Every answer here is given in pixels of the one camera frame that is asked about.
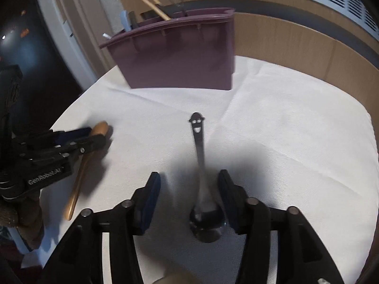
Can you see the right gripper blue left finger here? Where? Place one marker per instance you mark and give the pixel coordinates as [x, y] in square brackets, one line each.
[148, 201]

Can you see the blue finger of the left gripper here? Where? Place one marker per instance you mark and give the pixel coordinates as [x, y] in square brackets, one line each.
[74, 133]
[73, 146]

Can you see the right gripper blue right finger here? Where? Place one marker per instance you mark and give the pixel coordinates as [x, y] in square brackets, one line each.
[233, 197]

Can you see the smiley handle steel spoon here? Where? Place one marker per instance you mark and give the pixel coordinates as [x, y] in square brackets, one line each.
[206, 219]

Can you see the wooden spoon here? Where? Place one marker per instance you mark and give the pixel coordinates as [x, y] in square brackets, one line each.
[100, 128]

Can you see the black handle steel spoon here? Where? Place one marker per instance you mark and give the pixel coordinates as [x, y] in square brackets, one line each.
[133, 20]

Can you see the light blue rice spoon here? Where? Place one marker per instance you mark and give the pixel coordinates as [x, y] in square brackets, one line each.
[124, 20]

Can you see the black handle brown spoon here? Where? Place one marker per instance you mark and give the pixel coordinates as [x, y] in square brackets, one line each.
[152, 14]

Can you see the left gloved hand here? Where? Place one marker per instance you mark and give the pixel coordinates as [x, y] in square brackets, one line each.
[25, 215]

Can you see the black refrigerator door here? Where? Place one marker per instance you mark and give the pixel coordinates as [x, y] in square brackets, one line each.
[47, 88]

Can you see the white table cloth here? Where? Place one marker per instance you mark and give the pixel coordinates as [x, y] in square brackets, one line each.
[287, 138]

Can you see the purple plastic utensil caddy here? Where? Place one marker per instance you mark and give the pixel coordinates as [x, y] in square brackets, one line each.
[196, 51]

